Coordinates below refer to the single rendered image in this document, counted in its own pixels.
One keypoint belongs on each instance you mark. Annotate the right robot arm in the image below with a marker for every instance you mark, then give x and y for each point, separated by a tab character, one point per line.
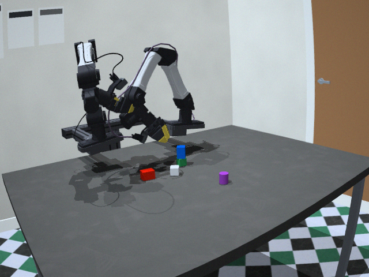
87	80

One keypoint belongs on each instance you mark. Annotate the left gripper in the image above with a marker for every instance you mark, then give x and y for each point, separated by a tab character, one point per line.
156	128

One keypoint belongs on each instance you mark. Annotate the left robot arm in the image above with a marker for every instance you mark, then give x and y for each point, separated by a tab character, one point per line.
166	58

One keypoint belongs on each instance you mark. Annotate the green cube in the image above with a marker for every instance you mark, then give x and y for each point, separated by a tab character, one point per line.
181	162

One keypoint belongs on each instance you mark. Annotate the red block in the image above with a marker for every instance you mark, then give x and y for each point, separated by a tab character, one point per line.
147	174

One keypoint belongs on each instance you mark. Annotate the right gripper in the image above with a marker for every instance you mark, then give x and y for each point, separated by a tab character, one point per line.
112	103

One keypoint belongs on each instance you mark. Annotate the purple cylinder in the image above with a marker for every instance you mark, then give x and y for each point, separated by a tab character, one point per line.
223	178

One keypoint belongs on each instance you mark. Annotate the blue rectangular block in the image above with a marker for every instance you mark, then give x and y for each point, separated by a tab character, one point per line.
181	152

